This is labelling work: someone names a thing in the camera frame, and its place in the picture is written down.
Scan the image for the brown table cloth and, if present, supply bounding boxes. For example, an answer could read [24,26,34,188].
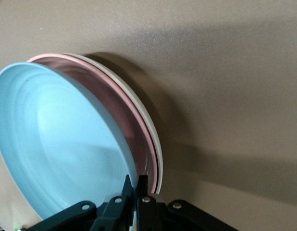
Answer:
[0,0,297,231]

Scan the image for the pink plate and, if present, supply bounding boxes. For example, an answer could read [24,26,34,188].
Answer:
[26,53,159,193]

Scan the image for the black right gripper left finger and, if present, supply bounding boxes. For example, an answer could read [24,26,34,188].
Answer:
[23,174,135,231]

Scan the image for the blue plate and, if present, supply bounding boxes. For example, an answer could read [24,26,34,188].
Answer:
[0,61,140,229]

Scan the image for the beige plate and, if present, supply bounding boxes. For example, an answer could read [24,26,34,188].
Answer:
[59,52,165,194]

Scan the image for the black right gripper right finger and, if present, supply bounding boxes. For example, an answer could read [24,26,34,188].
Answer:
[136,175,239,231]

